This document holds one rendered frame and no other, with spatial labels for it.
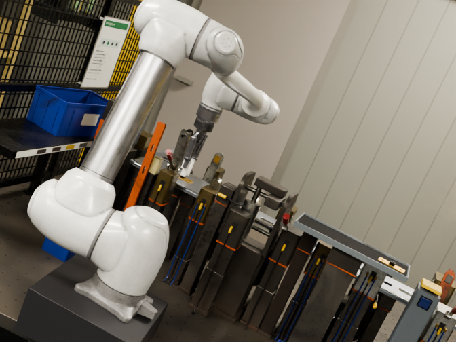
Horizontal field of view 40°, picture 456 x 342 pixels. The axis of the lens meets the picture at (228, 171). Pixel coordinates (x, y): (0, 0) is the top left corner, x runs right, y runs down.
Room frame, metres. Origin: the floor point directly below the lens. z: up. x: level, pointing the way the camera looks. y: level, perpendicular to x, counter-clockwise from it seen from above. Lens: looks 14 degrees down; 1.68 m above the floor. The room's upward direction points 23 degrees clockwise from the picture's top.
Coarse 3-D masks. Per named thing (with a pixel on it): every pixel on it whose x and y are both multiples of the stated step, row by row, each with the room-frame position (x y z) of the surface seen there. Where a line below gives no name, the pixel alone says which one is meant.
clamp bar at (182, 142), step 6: (180, 132) 2.17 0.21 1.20; (186, 132) 2.16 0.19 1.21; (192, 132) 2.20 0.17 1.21; (180, 138) 2.17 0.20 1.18; (186, 138) 2.17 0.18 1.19; (180, 144) 2.17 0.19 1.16; (186, 144) 2.17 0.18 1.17; (174, 150) 2.18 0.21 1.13; (180, 150) 2.17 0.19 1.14; (174, 156) 2.18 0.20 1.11; (180, 156) 2.18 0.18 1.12; (180, 162) 2.19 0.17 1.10; (168, 168) 2.19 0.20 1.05
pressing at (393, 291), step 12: (144, 156) 2.42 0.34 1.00; (180, 180) 2.29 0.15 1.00; (192, 180) 2.36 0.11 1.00; (192, 192) 2.21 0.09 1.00; (264, 216) 2.29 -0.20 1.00; (384, 288) 2.04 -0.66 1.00; (396, 288) 2.10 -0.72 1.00; (408, 288) 2.16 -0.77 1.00; (396, 300) 2.02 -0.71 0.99; (408, 300) 2.04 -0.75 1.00
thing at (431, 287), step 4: (424, 280) 1.79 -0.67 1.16; (428, 280) 1.81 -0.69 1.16; (424, 284) 1.75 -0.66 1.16; (428, 284) 1.76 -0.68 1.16; (432, 284) 1.78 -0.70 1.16; (436, 284) 1.80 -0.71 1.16; (428, 288) 1.75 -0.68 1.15; (432, 288) 1.75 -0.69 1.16; (436, 288) 1.76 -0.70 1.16; (440, 288) 1.78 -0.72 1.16; (432, 292) 1.77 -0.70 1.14; (436, 292) 1.74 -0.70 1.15; (440, 292) 1.74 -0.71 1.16
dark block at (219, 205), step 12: (228, 192) 2.03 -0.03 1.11; (216, 204) 2.04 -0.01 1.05; (228, 204) 2.03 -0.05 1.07; (216, 216) 2.04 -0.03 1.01; (204, 228) 2.04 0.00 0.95; (216, 228) 2.03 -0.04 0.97; (204, 240) 2.04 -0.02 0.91; (204, 252) 2.03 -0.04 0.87; (192, 264) 2.04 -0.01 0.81; (204, 264) 2.08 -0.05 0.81; (192, 276) 2.03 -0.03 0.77; (180, 288) 2.04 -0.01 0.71; (192, 288) 2.05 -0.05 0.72
